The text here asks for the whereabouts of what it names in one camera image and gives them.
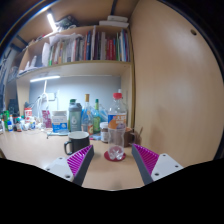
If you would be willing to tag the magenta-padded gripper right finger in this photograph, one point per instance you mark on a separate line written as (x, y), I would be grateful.
(163, 165)

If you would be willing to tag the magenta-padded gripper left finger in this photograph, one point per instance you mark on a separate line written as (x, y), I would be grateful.
(61, 166)

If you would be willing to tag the clear red-capped drink bottle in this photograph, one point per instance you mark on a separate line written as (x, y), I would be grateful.
(117, 123)

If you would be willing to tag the black mug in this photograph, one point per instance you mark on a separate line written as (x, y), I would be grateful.
(78, 143)

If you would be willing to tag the brown cork-wrapped cup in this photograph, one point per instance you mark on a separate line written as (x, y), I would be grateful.
(130, 136)

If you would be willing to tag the blue and white box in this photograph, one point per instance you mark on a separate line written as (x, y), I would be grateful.
(60, 122)

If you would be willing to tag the flat round red coaster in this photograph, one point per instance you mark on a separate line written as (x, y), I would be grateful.
(106, 156)

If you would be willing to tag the pink box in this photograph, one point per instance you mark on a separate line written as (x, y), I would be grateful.
(46, 119)

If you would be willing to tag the grey shaker bottle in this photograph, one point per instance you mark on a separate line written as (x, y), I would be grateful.
(75, 118)

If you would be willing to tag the dark jar with white lid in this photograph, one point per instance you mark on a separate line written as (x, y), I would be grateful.
(104, 131)

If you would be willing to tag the blue glass bottle gold cap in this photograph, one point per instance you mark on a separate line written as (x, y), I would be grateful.
(86, 115)

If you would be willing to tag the green-capped glass bottle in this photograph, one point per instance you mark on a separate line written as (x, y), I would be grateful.
(96, 120)

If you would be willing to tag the red and white can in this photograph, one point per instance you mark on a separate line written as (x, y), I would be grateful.
(28, 114)

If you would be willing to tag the white bottle with blue lid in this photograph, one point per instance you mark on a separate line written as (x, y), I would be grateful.
(10, 126)

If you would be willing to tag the tall green bottle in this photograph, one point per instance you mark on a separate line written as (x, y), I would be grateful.
(72, 101)

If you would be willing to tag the stacked green jars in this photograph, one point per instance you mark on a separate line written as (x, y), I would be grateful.
(6, 118)

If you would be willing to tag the wooden shelf unit with books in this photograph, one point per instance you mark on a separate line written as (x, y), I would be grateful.
(83, 68)

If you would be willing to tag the white wall power outlet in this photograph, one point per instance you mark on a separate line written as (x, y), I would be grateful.
(51, 96)

